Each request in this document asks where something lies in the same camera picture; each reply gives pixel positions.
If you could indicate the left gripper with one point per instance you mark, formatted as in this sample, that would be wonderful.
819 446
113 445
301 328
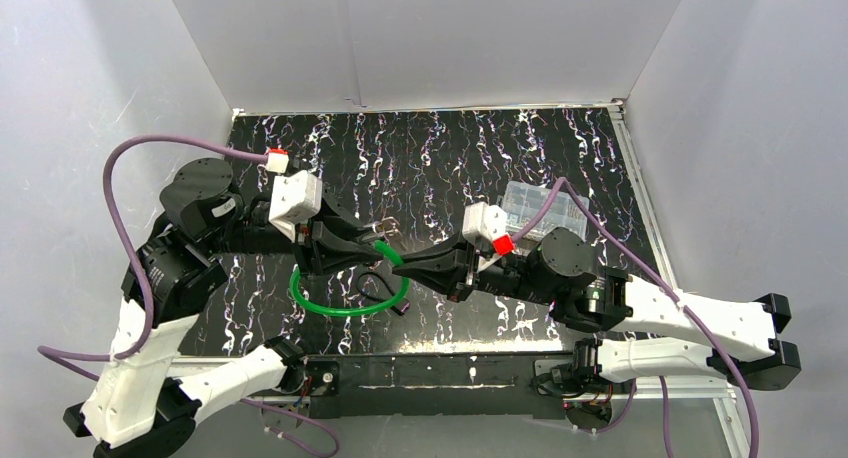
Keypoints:
307 247

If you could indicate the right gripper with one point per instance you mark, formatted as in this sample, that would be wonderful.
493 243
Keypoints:
468 269

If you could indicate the green cable lock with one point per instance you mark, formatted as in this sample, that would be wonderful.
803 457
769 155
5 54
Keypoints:
389 253

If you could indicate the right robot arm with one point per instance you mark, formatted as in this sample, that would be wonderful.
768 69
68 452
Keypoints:
630 327

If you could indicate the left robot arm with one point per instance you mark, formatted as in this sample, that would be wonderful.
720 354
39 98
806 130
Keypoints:
137 409

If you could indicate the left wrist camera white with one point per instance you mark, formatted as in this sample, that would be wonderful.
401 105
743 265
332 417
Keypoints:
296 193

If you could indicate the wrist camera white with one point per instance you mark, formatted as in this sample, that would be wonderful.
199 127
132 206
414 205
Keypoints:
296 193
484 226

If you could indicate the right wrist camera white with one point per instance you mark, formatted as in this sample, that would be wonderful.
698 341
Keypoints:
484 226

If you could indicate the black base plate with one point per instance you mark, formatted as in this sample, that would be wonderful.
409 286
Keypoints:
430 385

